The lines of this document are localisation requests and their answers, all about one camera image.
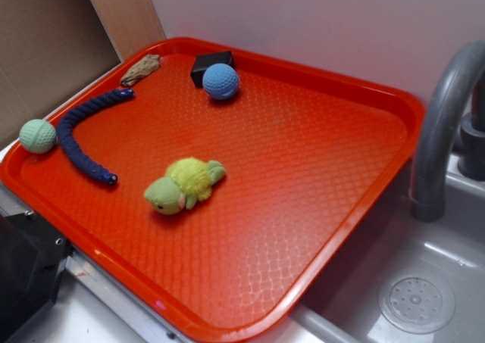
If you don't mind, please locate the dark blue rope toy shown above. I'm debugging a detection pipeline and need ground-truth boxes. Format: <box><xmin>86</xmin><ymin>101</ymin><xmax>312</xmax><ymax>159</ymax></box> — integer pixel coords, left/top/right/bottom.
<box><xmin>56</xmin><ymin>87</ymin><xmax>136</xmax><ymax>186</ymax></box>

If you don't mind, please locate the black rectangular block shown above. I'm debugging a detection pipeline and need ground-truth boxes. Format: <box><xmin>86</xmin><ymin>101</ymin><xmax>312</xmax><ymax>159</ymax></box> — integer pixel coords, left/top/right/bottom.
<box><xmin>190</xmin><ymin>51</ymin><xmax>235</xmax><ymax>88</ymax></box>

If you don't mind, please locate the blue textured ball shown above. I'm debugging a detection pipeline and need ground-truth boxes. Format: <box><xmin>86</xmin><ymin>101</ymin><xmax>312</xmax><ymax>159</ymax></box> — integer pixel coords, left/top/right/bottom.
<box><xmin>202</xmin><ymin>63</ymin><xmax>239</xmax><ymax>101</ymax></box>

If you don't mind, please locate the brown driftwood piece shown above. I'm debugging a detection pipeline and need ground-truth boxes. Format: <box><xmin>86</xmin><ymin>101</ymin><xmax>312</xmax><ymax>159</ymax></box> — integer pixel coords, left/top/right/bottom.
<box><xmin>120</xmin><ymin>54</ymin><xmax>161</xmax><ymax>87</ymax></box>

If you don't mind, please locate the black faucet handle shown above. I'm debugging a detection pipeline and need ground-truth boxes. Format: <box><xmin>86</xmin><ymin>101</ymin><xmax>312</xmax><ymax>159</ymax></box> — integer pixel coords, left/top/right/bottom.
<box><xmin>458</xmin><ymin>74</ymin><xmax>484</xmax><ymax>182</ymax></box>

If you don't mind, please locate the brown cardboard panel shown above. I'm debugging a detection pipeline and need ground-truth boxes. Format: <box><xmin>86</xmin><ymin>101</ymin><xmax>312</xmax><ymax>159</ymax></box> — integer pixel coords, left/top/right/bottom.
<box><xmin>1</xmin><ymin>0</ymin><xmax>164</xmax><ymax>147</ymax></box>

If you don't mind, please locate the green textured ball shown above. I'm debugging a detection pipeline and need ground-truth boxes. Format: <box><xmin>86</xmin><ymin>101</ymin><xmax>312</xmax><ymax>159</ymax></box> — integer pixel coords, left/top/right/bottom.
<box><xmin>19</xmin><ymin>119</ymin><xmax>57</xmax><ymax>154</ymax></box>

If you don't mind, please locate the grey toy faucet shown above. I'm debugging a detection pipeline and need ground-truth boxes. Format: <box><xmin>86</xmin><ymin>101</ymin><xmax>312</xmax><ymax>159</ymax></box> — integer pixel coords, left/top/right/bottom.
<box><xmin>409</xmin><ymin>40</ymin><xmax>484</xmax><ymax>222</ymax></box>

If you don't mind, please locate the green plush parrot toy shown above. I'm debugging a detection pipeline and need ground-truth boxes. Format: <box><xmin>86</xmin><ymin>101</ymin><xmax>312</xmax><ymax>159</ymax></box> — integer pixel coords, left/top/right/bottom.
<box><xmin>143</xmin><ymin>157</ymin><xmax>226</xmax><ymax>216</ymax></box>

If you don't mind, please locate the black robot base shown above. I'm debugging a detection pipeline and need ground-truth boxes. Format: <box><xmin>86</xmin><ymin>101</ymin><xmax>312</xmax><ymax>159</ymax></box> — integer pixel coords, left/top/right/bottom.
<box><xmin>1</xmin><ymin>214</ymin><xmax>70</xmax><ymax>342</ymax></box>

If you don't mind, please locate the grey toy sink basin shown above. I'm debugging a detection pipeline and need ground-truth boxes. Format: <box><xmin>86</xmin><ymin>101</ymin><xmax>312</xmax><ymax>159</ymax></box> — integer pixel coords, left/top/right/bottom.
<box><xmin>291</xmin><ymin>167</ymin><xmax>484</xmax><ymax>342</ymax></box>

